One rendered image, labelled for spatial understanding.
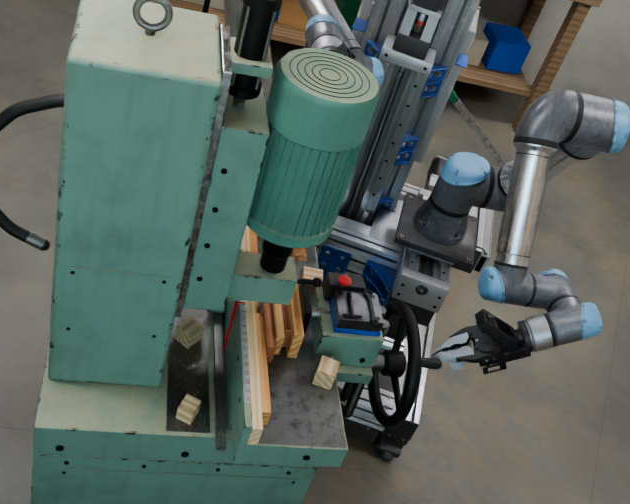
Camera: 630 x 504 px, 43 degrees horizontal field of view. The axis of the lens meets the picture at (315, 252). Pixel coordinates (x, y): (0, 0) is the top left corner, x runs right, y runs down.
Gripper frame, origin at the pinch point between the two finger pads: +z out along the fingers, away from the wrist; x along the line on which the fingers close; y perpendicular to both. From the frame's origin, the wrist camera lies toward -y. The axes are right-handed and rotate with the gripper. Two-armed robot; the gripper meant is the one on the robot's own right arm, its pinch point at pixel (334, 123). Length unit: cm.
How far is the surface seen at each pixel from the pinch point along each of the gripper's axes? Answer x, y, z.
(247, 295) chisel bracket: 9.7, -32.6, 15.8
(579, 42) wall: 238, 46, -296
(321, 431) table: 29, -33, 38
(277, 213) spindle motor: -4.3, -12.4, 19.7
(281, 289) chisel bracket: 13.4, -26.9, 15.8
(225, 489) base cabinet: 35, -64, 34
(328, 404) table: 31, -32, 32
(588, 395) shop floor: 197, -25, -51
